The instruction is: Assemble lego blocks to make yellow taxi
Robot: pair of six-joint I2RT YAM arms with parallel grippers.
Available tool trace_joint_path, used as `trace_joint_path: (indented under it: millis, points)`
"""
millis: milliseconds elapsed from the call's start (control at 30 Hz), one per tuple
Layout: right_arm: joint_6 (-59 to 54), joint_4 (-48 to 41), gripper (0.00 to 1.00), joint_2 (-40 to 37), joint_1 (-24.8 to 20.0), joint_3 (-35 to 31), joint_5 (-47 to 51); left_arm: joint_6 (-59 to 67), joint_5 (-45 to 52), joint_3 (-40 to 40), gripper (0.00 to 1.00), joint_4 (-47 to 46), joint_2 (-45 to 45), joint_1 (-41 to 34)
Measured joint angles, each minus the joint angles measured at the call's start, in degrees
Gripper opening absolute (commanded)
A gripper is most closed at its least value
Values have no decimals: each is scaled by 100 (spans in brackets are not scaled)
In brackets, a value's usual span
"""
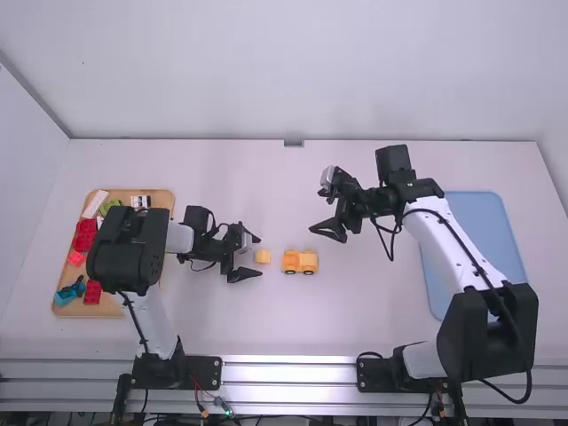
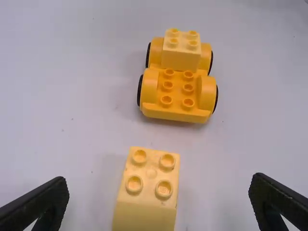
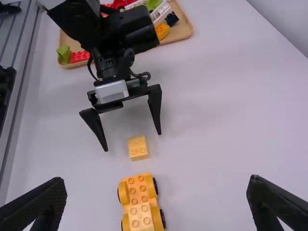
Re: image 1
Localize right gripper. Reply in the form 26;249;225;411
308;167;372;244

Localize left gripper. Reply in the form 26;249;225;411
199;221;264;286

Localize yellow toy car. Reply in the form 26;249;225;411
281;248;321;279

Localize silver rails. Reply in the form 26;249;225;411
0;353;568;418

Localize blue mat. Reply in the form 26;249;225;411
419;190;530;321

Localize red toy brick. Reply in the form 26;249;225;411
83;279;104;307

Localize long white toy brick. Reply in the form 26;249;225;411
83;189;110;219

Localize tan tray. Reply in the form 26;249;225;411
51;187;175;320

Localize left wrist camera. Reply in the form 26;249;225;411
233;226;255;256

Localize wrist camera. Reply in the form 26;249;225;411
318;165;339;190
233;226;255;256

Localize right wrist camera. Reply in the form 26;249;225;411
318;165;339;190

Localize black cable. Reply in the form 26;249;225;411
177;252;225;272
204;208;232;234
456;366;533;406
371;211;405;264

